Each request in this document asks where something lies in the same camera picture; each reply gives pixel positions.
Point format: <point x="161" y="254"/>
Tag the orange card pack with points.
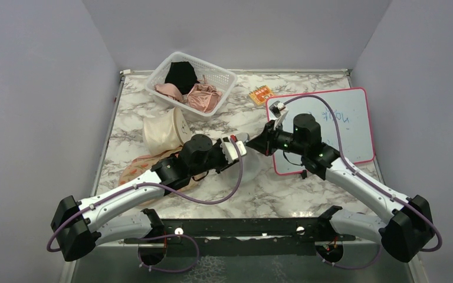
<point x="261" y="94"/>

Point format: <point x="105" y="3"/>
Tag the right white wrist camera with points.
<point x="280" y="111"/>

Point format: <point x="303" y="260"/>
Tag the beige bra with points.
<point x="170" y="90"/>

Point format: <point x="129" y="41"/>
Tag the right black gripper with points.
<point x="264" y="143"/>

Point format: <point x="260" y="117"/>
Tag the black garment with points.
<point x="182" y="75"/>

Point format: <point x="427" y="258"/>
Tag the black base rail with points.
<point x="241" y="237"/>

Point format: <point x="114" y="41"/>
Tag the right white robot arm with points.
<point x="402" y="225"/>

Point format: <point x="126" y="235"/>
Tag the pink framed whiteboard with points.
<point x="350" y="108"/>

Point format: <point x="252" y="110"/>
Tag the pink satin bra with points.
<point x="203" y="97"/>

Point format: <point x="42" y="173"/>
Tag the floral orange laundry bag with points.
<point x="142" y="164"/>

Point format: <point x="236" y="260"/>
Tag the white plastic basket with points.
<point x="223" y="79"/>

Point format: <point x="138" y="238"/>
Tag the cream cylindrical laundry bag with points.
<point x="166" y="132"/>

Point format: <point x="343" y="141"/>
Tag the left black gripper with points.
<point x="217" y="146"/>

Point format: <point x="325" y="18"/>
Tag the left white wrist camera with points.
<point x="232" y="148"/>

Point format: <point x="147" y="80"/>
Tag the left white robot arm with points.
<point x="80" y="225"/>

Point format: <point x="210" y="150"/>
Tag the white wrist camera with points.
<point x="232" y="148"/>
<point x="280" y="111"/>

